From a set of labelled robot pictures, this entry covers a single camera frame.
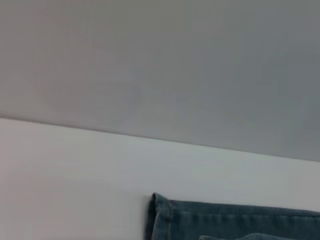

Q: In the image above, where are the blue denim shorts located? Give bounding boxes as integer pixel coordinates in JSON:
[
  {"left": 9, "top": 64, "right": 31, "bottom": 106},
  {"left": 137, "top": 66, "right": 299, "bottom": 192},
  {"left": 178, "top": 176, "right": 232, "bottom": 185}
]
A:
[{"left": 144, "top": 192, "right": 320, "bottom": 240}]

